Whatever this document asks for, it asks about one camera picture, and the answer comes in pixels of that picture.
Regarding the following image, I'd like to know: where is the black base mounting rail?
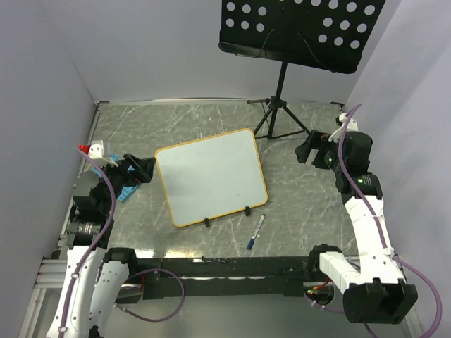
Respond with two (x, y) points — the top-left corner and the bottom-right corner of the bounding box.
(128, 256), (327, 300)

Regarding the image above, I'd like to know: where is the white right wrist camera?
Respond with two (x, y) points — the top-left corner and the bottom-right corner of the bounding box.
(337, 113), (359, 133)

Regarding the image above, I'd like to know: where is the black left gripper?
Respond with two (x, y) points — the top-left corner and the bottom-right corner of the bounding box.
(94, 152), (155, 212)

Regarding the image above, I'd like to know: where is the blue studded building plate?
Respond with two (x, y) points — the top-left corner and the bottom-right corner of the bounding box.
(92, 154), (140, 203)

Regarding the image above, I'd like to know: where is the yellow framed whiteboard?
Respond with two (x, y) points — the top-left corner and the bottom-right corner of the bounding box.
(155, 128), (268, 228)

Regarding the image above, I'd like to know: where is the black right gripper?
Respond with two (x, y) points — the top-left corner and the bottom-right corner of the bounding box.
(294, 130), (347, 173)

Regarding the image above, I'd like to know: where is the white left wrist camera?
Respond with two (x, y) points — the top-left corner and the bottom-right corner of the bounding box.
(78, 140), (118, 167)

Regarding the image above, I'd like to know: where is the black perforated music stand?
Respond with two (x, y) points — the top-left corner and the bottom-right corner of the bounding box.
(218, 0), (385, 139)

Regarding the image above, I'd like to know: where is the white blue whiteboard marker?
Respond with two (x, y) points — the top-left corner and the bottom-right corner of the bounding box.
(247, 214), (266, 251)

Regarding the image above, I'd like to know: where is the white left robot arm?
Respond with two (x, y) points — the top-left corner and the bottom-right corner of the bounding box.
(46, 154), (156, 337)

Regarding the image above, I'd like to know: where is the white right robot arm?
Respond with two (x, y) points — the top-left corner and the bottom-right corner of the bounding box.
(295, 130), (418, 324)

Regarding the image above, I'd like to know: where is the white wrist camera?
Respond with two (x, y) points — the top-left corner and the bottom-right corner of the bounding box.
(337, 113), (359, 133)
(78, 140), (118, 167)

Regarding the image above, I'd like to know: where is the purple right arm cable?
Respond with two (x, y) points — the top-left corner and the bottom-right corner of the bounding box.
(309, 103), (443, 338)

